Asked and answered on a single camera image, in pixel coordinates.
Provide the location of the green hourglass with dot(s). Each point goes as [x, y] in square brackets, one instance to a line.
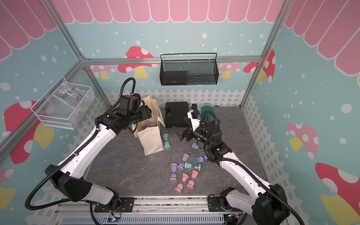
[188, 165]
[166, 141]

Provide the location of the black plastic case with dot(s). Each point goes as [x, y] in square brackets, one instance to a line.
[175, 114]

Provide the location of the purple hourglass bottom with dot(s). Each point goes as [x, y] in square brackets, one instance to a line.
[173, 178]

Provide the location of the purple hourglass top cluster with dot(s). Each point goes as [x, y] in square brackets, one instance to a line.
[148, 124]

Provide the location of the black bit holder strip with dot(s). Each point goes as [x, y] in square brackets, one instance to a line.
[194, 107]

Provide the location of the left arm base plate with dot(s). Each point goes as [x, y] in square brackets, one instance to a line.
[118, 204]

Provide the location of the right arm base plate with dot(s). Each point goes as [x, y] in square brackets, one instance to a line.
[219, 204]

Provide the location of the black box in basket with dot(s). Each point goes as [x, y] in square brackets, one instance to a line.
[169, 78]

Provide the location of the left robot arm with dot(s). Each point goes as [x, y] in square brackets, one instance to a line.
[67, 176]

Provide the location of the plastic bag in bin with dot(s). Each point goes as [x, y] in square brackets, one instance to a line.
[70, 98]

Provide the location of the blue hourglass right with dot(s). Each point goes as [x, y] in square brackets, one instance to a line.
[200, 159]

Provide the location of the green rubber glove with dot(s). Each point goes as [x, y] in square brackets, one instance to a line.
[207, 108]

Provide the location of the black wire mesh basket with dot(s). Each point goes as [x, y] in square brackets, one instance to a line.
[202, 68]

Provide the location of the cream canvas tote bag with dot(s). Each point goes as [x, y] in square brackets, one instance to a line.
[150, 138]

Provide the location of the clear plastic wall bin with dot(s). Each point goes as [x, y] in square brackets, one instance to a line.
[63, 104]

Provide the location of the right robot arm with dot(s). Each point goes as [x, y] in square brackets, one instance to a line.
[266, 203]

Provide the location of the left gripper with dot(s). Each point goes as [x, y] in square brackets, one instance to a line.
[146, 112]

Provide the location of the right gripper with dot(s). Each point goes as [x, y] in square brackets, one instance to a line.
[191, 130]

